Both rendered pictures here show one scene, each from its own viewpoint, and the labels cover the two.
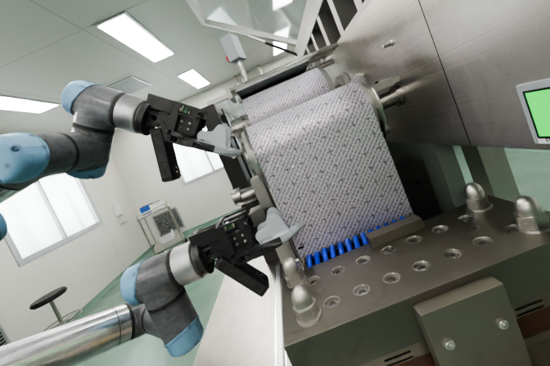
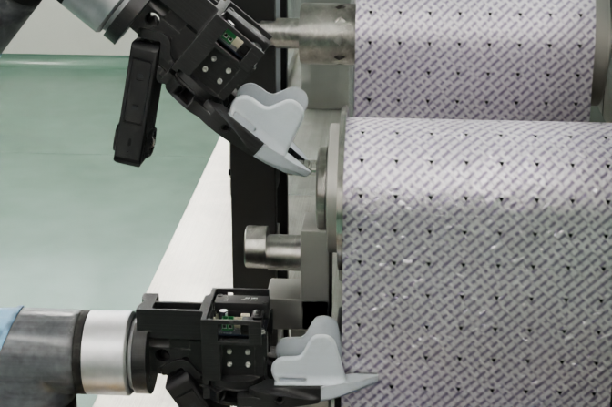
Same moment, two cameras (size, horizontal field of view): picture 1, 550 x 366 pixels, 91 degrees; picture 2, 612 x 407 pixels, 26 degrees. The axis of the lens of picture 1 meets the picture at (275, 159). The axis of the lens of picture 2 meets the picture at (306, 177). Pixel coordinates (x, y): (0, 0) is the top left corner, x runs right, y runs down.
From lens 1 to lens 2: 0.65 m
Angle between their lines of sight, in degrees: 14
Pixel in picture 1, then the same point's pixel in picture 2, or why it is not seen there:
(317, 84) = (569, 33)
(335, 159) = (502, 285)
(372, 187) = (549, 370)
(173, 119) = (198, 51)
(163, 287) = (49, 383)
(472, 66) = not seen: outside the picture
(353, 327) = not seen: outside the picture
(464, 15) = not seen: outside the picture
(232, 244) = (220, 361)
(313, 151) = (464, 249)
